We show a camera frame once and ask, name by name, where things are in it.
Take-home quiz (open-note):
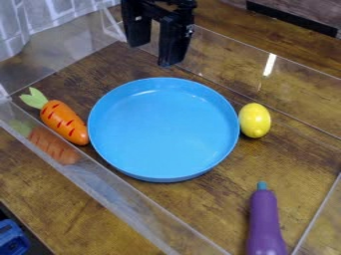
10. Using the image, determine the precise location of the clear acrylic enclosure wall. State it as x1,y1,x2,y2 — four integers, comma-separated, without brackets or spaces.
0,0,341,255

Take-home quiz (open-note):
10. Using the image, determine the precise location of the orange toy carrot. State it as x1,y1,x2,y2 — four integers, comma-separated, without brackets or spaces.
18,88,89,145

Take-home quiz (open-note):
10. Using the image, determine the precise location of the yellow toy lemon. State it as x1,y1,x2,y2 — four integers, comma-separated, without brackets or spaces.
238,103,271,138

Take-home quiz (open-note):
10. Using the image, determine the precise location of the purple toy eggplant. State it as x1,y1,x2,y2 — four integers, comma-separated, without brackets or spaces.
246,181,287,255

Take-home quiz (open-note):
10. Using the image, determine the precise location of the blue plastic object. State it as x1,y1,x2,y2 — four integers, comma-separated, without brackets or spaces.
0,219,30,255

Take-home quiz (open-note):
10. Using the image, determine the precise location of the blue round plate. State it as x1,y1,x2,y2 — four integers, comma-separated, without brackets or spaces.
88,78,239,182

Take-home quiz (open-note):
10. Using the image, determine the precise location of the white sheer curtain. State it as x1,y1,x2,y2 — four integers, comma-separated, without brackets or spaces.
0,0,120,62

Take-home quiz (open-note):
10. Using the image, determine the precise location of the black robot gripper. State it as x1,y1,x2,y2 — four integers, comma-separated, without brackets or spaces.
121,0,196,67

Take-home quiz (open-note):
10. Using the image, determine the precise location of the dark wooden ledge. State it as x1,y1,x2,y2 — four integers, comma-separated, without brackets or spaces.
246,0,338,38

